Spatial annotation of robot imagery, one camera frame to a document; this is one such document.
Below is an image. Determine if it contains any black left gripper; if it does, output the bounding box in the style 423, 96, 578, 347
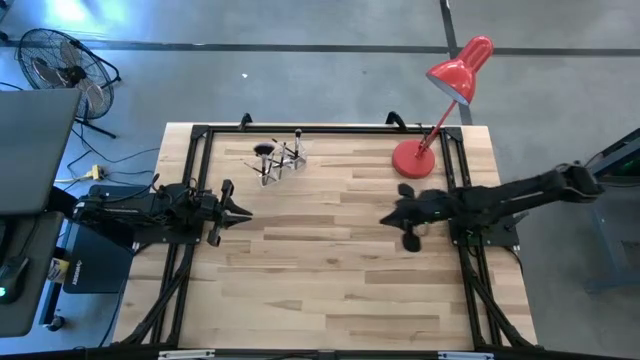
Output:
192, 178, 254, 248

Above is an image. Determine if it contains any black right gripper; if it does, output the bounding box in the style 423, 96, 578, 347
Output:
378, 182, 454, 254

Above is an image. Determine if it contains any large fluffy powder brush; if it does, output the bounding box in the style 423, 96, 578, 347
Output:
252, 141, 277, 179

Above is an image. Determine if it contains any long black-handled makeup brush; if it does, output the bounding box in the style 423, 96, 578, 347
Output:
271, 138, 301, 159

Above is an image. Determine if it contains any red desk lamp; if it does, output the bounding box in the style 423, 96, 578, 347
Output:
390, 33, 496, 181

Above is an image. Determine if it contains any clear acrylic organizer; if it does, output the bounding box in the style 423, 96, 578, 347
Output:
243, 139, 309, 189

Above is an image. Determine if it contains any yellow power plug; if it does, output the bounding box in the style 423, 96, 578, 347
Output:
53, 163, 105, 185

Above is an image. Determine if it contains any yellow and white label card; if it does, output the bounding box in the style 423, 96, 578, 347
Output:
46, 256, 72, 285

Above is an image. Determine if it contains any grey side desk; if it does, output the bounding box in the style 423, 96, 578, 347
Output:
0, 211, 66, 340

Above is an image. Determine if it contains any grey flat panel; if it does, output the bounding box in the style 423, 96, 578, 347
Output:
0, 88, 84, 217

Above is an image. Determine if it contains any black floor fan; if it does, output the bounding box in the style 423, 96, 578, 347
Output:
16, 27, 123, 140

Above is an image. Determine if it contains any dark metal cart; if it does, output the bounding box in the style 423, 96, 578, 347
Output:
584, 127, 640, 295

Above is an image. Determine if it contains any black computer mouse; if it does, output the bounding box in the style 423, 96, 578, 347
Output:
0, 254, 31, 306

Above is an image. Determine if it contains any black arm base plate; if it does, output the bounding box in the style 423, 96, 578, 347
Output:
447, 207, 522, 250
132, 202, 207, 247

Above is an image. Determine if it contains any black aluminium table frame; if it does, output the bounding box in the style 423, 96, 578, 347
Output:
113, 110, 540, 351

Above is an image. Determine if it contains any white frame bracket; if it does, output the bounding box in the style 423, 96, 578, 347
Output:
157, 349, 217, 360
437, 350, 496, 360

